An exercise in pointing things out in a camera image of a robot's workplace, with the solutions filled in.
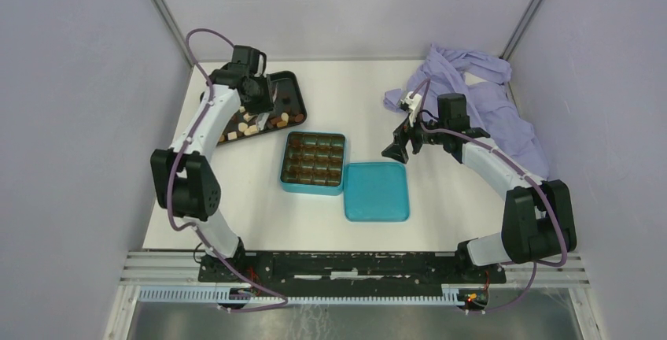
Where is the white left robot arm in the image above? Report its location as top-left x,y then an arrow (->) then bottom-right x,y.
150,46 -> 275,283

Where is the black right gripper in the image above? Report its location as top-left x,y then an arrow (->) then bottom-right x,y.
381,108 -> 448,164

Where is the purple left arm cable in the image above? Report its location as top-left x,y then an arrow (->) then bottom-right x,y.
164,28 -> 289,313

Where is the teal chocolate box with dividers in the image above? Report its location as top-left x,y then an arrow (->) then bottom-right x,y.
278,131 -> 346,196

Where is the black chocolate tray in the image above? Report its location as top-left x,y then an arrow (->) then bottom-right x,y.
192,65 -> 307,151

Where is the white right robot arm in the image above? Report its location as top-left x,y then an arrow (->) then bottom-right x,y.
381,91 -> 577,283

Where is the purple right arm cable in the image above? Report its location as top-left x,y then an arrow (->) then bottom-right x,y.
411,77 -> 569,315

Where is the lavender crumpled cloth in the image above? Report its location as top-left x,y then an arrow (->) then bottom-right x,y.
405,43 -> 550,178

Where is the teal box lid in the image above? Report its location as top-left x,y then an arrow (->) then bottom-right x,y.
344,162 -> 411,223

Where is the steel tongs white handle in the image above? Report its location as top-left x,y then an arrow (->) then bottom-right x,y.
255,112 -> 271,132

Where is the white cable duct rail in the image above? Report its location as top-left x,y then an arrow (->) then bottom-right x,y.
138,286 -> 471,307

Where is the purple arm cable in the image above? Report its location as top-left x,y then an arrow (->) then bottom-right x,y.
164,28 -> 289,313
411,77 -> 569,315

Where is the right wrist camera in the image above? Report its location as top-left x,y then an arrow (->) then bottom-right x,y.
397,91 -> 422,127

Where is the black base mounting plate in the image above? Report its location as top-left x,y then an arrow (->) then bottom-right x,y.
230,250 -> 507,286

